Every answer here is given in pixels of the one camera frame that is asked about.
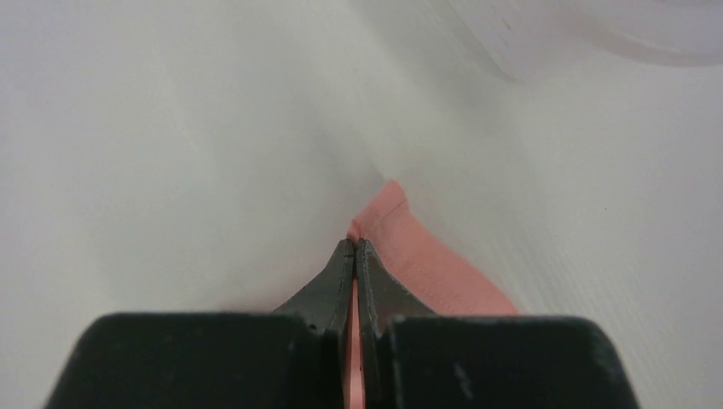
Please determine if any white plastic basket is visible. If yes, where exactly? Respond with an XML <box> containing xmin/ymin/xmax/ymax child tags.
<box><xmin>450</xmin><ymin>1</ymin><xmax>722</xmax><ymax>82</ymax></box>

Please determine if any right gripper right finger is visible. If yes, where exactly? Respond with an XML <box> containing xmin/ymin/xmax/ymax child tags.
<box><xmin>355</xmin><ymin>239</ymin><xmax>639</xmax><ymax>408</ymax></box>

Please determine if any pink t shirt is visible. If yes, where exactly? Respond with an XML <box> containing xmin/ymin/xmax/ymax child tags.
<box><xmin>342</xmin><ymin>179</ymin><xmax>519</xmax><ymax>409</ymax></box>

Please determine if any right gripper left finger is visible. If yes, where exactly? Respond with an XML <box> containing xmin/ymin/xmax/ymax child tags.
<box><xmin>46</xmin><ymin>239</ymin><xmax>355</xmax><ymax>408</ymax></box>

